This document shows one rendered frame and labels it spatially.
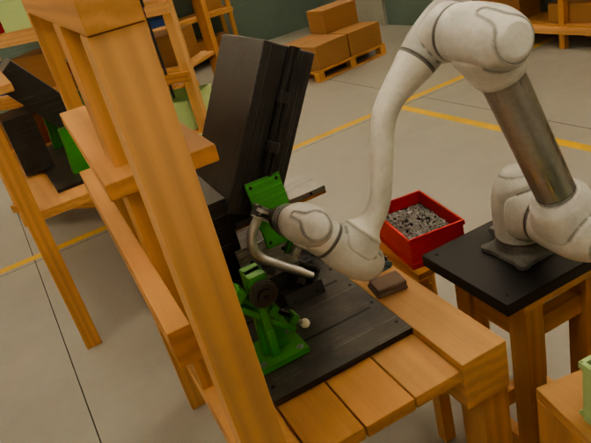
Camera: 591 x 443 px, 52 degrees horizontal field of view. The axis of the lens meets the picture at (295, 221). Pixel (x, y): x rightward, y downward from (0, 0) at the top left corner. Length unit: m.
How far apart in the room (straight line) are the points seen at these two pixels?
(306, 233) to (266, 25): 10.49
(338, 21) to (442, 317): 7.13
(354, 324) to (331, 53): 6.47
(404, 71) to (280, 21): 10.48
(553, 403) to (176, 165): 1.06
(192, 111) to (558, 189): 3.32
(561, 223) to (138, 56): 1.11
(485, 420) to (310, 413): 0.48
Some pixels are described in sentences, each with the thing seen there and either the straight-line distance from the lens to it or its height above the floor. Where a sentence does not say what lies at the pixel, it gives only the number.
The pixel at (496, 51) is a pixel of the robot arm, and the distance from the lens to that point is 1.32.
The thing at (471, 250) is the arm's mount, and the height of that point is 0.89.
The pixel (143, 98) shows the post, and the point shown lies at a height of 1.74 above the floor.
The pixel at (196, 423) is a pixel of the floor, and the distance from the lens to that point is 2.97.
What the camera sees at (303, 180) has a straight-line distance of 2.09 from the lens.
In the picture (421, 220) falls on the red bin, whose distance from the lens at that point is 2.23.
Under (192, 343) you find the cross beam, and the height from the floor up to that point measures 1.23.
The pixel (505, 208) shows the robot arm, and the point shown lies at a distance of 1.82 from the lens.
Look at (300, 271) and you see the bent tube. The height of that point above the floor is 0.99.
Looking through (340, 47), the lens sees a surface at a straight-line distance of 8.10.
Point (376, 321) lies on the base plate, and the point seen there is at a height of 0.90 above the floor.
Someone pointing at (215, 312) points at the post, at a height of 1.33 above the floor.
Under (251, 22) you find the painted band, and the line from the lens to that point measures 11.65.
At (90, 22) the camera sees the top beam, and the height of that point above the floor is 1.87.
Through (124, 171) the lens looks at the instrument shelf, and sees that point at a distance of 1.35.
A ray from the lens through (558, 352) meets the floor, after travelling 2.95.
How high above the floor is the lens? 1.94
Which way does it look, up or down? 26 degrees down
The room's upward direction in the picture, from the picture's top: 15 degrees counter-clockwise
